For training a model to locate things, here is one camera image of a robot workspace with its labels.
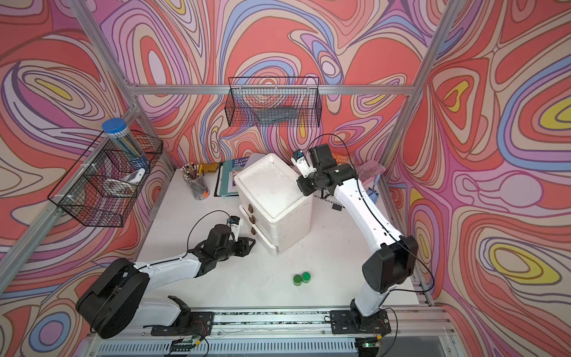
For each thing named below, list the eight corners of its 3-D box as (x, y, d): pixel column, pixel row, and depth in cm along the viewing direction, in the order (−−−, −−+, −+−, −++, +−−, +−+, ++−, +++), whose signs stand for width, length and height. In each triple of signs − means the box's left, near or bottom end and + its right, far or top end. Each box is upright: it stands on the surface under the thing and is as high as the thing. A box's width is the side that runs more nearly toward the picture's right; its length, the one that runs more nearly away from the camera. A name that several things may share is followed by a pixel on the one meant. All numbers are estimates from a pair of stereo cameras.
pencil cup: (194, 202, 108) (181, 179, 95) (192, 188, 113) (180, 165, 100) (210, 197, 109) (200, 174, 97) (208, 184, 115) (198, 161, 102)
